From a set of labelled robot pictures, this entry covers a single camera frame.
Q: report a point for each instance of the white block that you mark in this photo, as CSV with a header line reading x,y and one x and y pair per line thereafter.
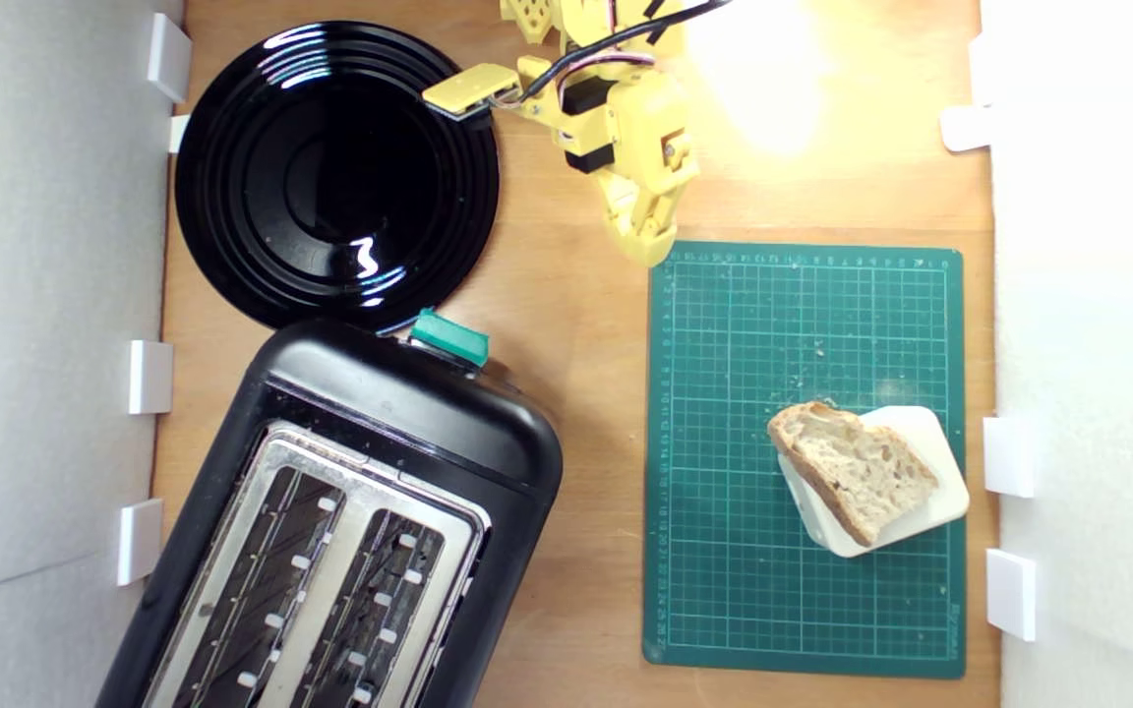
x,y
940,492

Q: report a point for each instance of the green cutting mat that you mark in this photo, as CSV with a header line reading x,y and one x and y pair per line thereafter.
x,y
724,590

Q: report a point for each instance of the green toaster lever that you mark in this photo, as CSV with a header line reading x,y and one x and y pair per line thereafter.
x,y
448,336

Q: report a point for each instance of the black plate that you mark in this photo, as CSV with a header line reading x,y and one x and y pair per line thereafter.
x,y
330,177

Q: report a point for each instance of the black two-slot toaster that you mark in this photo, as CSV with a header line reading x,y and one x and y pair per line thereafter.
x,y
409,413

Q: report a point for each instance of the brown bread slice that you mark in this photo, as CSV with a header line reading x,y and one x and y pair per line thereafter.
x,y
852,472

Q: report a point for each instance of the small white wall clip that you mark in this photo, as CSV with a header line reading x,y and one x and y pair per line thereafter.
x,y
965,128
179,133

